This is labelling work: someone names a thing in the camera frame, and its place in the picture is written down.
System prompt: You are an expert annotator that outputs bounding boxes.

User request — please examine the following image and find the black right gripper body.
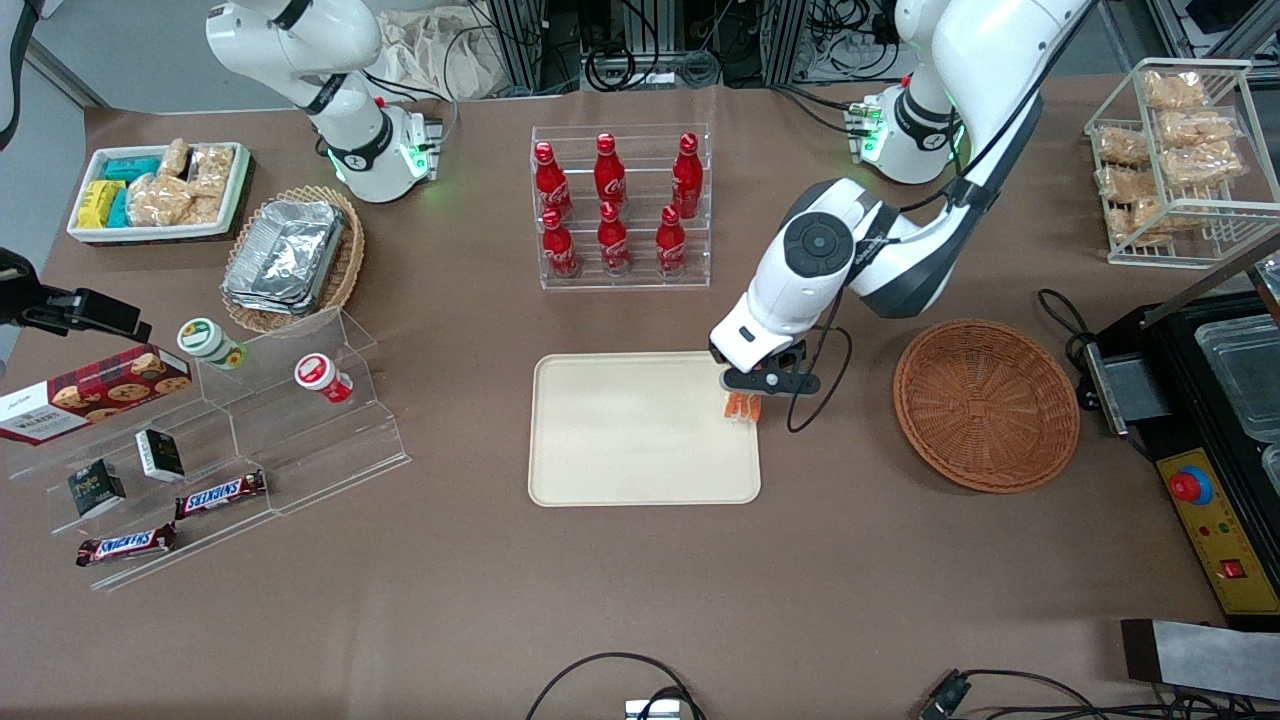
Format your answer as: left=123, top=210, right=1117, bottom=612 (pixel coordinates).
left=0, top=247, right=47, bottom=331

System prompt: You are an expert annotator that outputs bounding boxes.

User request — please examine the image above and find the cream plastic tray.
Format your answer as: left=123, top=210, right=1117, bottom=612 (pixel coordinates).
left=528, top=350, right=762, bottom=507

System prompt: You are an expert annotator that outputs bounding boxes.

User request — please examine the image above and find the light oval wicker basket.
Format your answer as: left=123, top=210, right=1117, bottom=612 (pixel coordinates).
left=220, top=185, right=366, bottom=336

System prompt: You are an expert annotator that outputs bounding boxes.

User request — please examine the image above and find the brown round wicker basket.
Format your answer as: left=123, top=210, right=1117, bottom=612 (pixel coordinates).
left=893, top=319, right=1082, bottom=494

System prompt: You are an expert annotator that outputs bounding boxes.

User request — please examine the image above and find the red tartan Walkers cookie box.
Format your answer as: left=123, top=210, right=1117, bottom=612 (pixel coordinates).
left=0, top=344, right=193, bottom=447

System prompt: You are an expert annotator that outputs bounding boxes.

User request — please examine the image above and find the green lidded yogurt cup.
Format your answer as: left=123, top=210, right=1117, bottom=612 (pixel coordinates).
left=177, top=317, right=249, bottom=372

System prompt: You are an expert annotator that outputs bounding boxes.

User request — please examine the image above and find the yellow snack pack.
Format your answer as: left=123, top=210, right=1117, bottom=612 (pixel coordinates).
left=77, top=180, right=126, bottom=230

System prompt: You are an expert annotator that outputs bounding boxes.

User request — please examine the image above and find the red cola bottle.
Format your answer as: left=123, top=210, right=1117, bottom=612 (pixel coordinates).
left=672, top=133, right=705, bottom=219
left=541, top=207, right=580, bottom=280
left=534, top=141, right=574, bottom=221
left=597, top=200, right=632, bottom=277
left=655, top=205, right=688, bottom=276
left=594, top=133, right=628, bottom=206

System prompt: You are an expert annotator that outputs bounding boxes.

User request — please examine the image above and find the clear acrylic bottle rack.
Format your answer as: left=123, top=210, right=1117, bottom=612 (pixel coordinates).
left=530, top=124, right=713, bottom=291

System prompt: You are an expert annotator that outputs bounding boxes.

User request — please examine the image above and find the small dark green box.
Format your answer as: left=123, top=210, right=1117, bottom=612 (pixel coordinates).
left=135, top=428, right=187, bottom=484
left=67, top=458, right=128, bottom=519

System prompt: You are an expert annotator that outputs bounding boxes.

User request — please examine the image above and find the aluminium foil container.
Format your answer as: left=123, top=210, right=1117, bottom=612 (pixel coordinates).
left=221, top=270, right=331, bottom=318
left=232, top=199, right=347, bottom=301

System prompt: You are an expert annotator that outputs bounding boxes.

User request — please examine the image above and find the clear acrylic stepped stand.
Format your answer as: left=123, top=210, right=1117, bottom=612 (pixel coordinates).
left=195, top=308, right=412, bottom=517
left=5, top=385, right=281, bottom=593

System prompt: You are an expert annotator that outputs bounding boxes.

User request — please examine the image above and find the white rectangular snack bin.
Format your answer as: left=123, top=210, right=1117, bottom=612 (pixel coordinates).
left=66, top=142, right=252, bottom=246

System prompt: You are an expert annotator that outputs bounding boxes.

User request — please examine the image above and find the brown Snickers bar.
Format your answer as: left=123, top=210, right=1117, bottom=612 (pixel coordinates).
left=175, top=470, right=268, bottom=520
left=76, top=523, right=179, bottom=568

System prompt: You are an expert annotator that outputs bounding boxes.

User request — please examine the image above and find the red lidded yogurt cup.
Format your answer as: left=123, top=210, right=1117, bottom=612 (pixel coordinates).
left=294, top=353, right=354, bottom=405

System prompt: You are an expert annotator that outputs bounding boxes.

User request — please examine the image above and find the grey base connector block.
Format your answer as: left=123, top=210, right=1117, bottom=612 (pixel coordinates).
left=845, top=97, right=888, bottom=163
left=403, top=113, right=447, bottom=183

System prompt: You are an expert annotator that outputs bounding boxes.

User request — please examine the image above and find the grey metal flap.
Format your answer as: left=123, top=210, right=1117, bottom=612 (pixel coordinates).
left=1084, top=343, right=1173, bottom=439

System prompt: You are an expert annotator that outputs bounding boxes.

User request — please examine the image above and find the cream cloth bag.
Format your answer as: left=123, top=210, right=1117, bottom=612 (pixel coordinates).
left=375, top=8, right=501, bottom=101

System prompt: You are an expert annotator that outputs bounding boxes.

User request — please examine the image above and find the black machine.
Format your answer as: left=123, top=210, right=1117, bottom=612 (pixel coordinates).
left=1100, top=235, right=1280, bottom=631

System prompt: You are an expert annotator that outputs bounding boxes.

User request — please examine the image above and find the red emergency stop button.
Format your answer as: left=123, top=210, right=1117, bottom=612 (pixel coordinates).
left=1169, top=465, right=1214, bottom=507

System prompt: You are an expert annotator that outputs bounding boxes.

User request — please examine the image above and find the yellow control panel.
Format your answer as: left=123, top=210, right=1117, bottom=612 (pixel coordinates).
left=1155, top=449, right=1280, bottom=617

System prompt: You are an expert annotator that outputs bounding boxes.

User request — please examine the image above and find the grey metal plate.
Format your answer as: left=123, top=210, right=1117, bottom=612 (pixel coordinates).
left=1120, top=618, right=1280, bottom=701

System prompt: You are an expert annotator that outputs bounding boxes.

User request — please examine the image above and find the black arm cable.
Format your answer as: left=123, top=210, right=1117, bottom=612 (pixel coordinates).
left=787, top=0, right=1096, bottom=433

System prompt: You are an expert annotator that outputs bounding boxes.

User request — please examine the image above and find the black machine cable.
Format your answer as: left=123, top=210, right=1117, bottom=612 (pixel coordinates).
left=1035, top=288, right=1101, bottom=413

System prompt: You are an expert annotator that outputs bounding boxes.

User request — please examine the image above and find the black looped cable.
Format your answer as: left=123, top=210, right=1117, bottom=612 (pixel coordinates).
left=525, top=652, right=706, bottom=720

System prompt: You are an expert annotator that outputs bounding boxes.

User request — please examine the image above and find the aluminium frame with cables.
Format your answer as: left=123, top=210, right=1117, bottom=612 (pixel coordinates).
left=480, top=0, right=811, bottom=96

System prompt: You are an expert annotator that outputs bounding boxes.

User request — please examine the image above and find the black cable connector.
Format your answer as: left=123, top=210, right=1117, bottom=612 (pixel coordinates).
left=918, top=672, right=972, bottom=720

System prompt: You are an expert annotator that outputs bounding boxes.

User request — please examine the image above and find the black thin cable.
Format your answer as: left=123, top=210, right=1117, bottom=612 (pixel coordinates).
left=955, top=667, right=1280, bottom=720

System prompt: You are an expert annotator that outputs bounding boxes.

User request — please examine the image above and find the white wire rack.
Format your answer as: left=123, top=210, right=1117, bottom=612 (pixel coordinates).
left=1085, top=58, right=1280, bottom=268

